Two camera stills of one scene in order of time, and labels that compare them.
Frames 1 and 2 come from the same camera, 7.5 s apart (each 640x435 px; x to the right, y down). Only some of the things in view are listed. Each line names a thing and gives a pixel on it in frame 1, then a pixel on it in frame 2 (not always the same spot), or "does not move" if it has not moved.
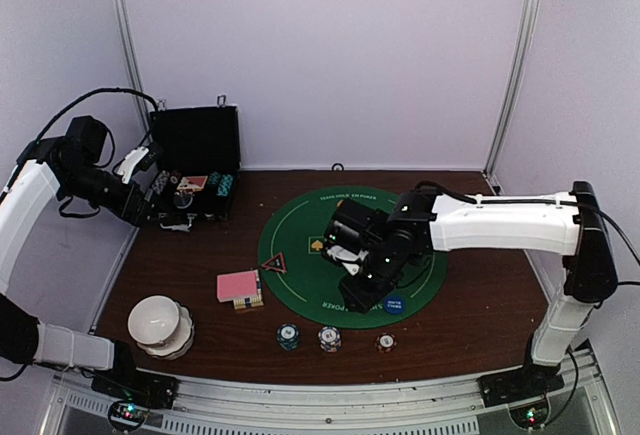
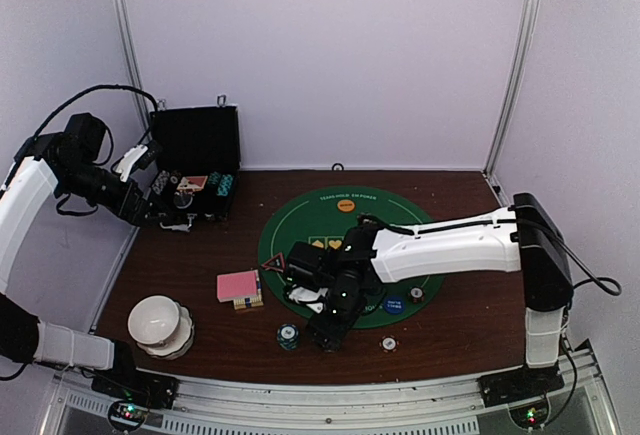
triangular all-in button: x=276 y=263 does not move
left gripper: x=137 y=217 does not move
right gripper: x=365 y=299 → x=330 y=336
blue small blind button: x=394 y=304 does not move
